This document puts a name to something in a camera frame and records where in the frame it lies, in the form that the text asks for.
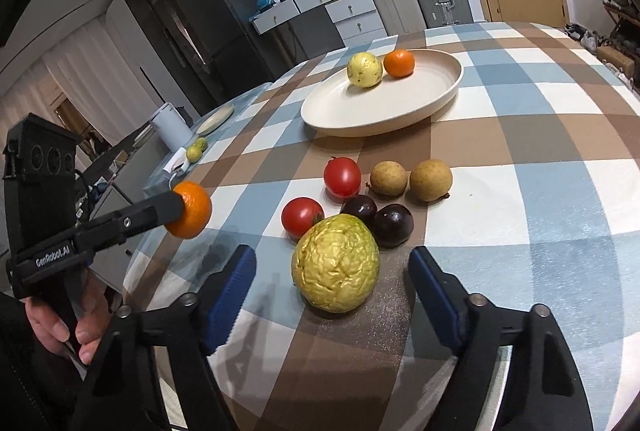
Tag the green yellow lime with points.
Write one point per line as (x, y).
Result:
(194, 154)
(201, 143)

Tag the cardboard box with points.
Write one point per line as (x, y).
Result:
(615, 58)

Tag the white power bank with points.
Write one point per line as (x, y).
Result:
(172, 169)

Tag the dark purple passion fruit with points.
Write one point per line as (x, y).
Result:
(394, 225)
(357, 206)

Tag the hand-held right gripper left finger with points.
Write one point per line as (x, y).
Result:
(231, 293)

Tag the large wrinkled yellow guava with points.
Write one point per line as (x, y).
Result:
(336, 263)

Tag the small yellow guava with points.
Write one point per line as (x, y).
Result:
(365, 70)

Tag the round brown fruit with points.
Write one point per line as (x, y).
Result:
(431, 180)
(388, 177)

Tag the pile of loose shoes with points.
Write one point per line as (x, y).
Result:
(582, 36)

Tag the person's left hand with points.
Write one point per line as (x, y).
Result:
(50, 328)

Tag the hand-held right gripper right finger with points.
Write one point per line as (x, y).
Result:
(436, 297)

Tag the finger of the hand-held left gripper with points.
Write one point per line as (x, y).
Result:
(150, 211)

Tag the red tomato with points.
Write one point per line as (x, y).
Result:
(342, 177)
(300, 217)

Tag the white rounded device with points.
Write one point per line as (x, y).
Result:
(178, 157)

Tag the small cream plate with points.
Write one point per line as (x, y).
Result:
(215, 120)

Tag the tall dark cabinet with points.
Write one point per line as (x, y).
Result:
(150, 21)

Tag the white desk with drawers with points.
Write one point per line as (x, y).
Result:
(345, 8)

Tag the pale blue checked tablecloth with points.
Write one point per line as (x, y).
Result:
(240, 103)

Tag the beige curtain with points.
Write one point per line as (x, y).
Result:
(85, 76)

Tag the smooth orange tangerine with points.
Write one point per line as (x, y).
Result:
(399, 63)
(194, 217)

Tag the large cream plate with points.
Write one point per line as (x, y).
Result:
(400, 106)

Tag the grey refrigerator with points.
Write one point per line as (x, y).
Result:
(225, 26)

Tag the white kettle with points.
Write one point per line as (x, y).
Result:
(171, 126)

